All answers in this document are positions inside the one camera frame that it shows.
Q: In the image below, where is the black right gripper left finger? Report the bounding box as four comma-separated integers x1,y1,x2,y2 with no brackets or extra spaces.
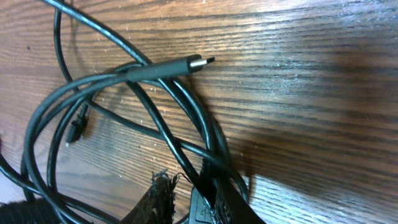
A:
119,169,180,224

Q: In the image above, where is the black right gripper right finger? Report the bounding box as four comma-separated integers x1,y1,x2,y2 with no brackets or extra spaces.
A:
198,161,265,224

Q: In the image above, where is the black USB cable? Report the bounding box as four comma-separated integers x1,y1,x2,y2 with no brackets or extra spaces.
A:
0,0,249,224

